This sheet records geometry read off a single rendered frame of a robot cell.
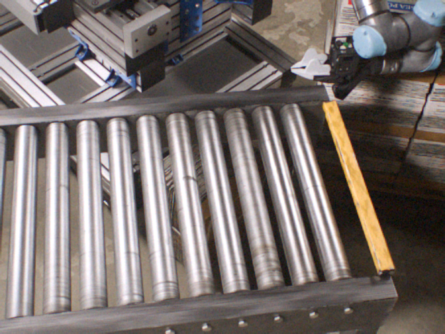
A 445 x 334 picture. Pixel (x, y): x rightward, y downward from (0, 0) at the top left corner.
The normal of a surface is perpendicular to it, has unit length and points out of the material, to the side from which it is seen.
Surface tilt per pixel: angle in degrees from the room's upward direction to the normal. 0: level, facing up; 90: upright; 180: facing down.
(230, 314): 0
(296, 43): 0
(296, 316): 90
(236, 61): 0
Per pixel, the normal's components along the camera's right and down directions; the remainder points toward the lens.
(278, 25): 0.04, -0.62
